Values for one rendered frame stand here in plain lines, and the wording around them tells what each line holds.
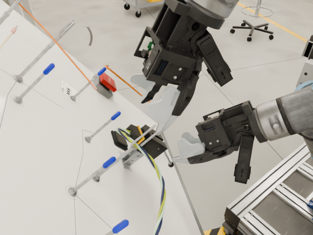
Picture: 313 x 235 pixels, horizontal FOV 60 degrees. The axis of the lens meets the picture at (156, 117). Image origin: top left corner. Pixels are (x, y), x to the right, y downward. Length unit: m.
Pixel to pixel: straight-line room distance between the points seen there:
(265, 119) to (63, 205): 0.37
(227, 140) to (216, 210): 1.26
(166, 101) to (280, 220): 1.26
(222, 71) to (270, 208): 1.25
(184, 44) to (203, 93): 2.29
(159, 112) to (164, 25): 0.13
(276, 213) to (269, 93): 1.51
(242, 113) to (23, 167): 0.40
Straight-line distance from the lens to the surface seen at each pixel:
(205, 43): 0.41
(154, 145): 0.54
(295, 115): 0.53
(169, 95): 0.43
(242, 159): 0.58
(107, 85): 0.73
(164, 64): 0.40
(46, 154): 0.43
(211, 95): 2.67
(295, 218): 1.65
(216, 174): 1.96
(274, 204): 1.66
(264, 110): 0.55
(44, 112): 0.50
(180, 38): 0.41
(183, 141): 0.60
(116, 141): 0.60
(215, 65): 0.45
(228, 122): 0.56
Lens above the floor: 1.49
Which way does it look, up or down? 39 degrees down
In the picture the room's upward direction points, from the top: straight up
